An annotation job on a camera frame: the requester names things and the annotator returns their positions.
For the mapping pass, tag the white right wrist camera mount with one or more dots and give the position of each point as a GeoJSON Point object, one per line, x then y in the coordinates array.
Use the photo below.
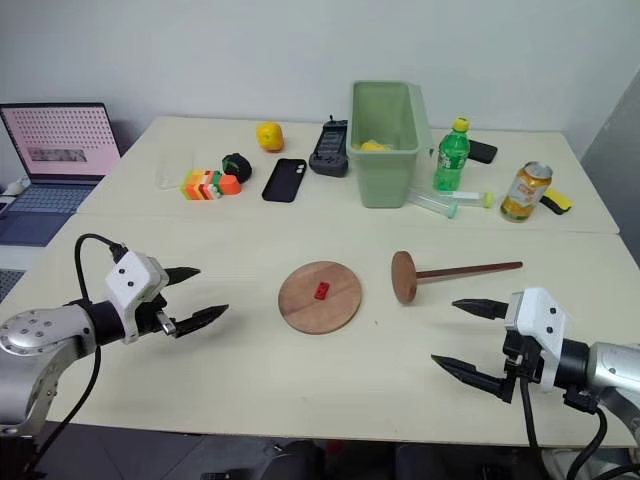
{"type": "Point", "coordinates": [542, 312]}

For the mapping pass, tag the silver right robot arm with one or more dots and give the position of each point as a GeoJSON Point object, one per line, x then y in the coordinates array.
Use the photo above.
{"type": "Point", "coordinates": [612, 365]}

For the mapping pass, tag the colourful striped block toy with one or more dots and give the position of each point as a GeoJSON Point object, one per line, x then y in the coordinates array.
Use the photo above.
{"type": "Point", "coordinates": [200, 185]}

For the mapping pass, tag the wooden peg stand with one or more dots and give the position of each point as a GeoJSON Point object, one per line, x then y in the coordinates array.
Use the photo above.
{"type": "Point", "coordinates": [404, 277]}

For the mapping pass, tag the yellow item inside bin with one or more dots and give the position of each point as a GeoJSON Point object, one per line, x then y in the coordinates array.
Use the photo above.
{"type": "Point", "coordinates": [372, 146]}

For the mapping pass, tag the black phone case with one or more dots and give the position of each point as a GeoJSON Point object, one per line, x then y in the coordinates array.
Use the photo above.
{"type": "Point", "coordinates": [284, 180]}

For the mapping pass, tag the grey partition panel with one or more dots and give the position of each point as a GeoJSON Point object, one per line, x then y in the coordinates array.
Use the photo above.
{"type": "Point", "coordinates": [615, 165]}

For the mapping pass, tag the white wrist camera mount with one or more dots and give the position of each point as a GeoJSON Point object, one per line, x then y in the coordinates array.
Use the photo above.
{"type": "Point", "coordinates": [131, 275]}
{"type": "Point", "coordinates": [542, 312]}

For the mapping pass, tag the orange drink can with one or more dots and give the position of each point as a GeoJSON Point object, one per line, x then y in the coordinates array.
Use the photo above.
{"type": "Point", "coordinates": [525, 192]}

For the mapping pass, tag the black flat phone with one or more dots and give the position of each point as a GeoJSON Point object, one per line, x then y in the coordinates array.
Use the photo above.
{"type": "Point", "coordinates": [484, 152]}

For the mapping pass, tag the black handheld controller device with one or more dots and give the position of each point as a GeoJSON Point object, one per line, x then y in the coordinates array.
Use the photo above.
{"type": "Point", "coordinates": [330, 150]}

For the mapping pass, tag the round wooden base disc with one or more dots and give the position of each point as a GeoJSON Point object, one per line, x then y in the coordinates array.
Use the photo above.
{"type": "Point", "coordinates": [310, 312]}

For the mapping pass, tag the clear tube with lime cap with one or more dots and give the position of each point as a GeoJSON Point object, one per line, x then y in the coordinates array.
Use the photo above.
{"type": "Point", "coordinates": [470, 198]}

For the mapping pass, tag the clear tube with mint cap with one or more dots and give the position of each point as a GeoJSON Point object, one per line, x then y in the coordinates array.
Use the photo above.
{"type": "Point", "coordinates": [432, 202]}

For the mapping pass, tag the small red plastic piece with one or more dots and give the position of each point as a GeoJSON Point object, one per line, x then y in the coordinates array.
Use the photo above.
{"type": "Point", "coordinates": [321, 290]}

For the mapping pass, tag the green plastic bin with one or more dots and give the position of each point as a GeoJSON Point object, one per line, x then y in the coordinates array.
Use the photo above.
{"type": "Point", "coordinates": [385, 180]}

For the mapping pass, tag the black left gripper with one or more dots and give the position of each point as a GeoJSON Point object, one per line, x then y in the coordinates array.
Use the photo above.
{"type": "Point", "coordinates": [150, 317]}

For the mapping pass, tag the small white mouse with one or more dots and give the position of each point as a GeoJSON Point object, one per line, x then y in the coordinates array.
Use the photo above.
{"type": "Point", "coordinates": [15, 188]}

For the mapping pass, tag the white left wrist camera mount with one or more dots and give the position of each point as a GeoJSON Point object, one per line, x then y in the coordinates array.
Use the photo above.
{"type": "Point", "coordinates": [131, 275]}

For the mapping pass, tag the open laptop with pink screen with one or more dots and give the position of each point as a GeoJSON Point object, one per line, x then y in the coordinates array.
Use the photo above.
{"type": "Point", "coordinates": [57, 142]}

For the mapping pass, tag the yellow and black eraser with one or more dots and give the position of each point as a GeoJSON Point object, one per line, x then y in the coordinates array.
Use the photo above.
{"type": "Point", "coordinates": [556, 201]}

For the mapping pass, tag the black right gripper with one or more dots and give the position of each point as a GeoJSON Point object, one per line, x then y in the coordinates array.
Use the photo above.
{"type": "Point", "coordinates": [522, 360]}

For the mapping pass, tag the green soda bottle yellow cap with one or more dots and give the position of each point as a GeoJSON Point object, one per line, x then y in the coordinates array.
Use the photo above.
{"type": "Point", "coordinates": [450, 160]}

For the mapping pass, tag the yellow toy pepper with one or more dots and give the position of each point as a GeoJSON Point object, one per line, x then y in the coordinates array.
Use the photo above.
{"type": "Point", "coordinates": [270, 136]}

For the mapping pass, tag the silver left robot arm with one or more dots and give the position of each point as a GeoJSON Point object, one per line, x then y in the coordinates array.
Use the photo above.
{"type": "Point", "coordinates": [35, 332]}

